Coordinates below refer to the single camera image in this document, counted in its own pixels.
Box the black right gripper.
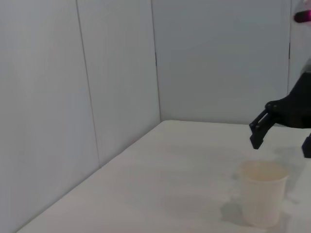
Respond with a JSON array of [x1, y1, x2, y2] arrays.
[[249, 71, 311, 158]]

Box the white paper cup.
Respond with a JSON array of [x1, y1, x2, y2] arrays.
[[238, 160, 290, 228]]

